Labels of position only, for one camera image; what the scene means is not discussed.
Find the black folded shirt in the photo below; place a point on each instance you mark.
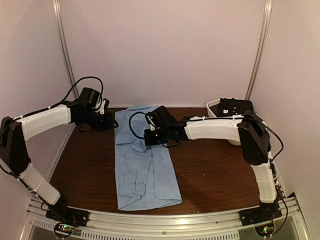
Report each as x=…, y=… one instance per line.
x=231, y=106

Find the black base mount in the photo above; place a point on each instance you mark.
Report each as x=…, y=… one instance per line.
x=71, y=216
x=260, y=214

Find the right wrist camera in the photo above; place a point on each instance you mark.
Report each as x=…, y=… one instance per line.
x=150, y=122

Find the light blue long sleeve shirt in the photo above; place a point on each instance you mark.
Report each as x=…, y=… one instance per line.
x=145, y=176

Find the left aluminium frame post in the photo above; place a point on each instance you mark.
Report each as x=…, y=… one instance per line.
x=63, y=41

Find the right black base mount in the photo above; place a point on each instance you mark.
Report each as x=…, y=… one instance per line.
x=260, y=214

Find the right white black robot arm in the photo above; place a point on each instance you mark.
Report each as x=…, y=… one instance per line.
x=247, y=131

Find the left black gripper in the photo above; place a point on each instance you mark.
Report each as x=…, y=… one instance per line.
x=107, y=123

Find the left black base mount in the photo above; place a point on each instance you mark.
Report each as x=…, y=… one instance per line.
x=71, y=216

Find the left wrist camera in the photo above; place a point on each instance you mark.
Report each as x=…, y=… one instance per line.
x=102, y=106

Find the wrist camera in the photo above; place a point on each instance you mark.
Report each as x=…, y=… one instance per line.
x=102, y=106
x=150, y=122

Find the white plastic basket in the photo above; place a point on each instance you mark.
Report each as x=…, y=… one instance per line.
x=224, y=129

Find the aluminium frame post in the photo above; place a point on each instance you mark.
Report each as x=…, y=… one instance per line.
x=264, y=31
x=63, y=41

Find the front aluminium rail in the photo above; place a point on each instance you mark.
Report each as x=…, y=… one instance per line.
x=223, y=225

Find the right aluminium frame post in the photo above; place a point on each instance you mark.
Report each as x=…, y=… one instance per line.
x=264, y=31

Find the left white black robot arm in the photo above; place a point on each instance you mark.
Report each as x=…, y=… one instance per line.
x=19, y=136

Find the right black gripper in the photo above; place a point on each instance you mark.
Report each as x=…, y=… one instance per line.
x=149, y=141

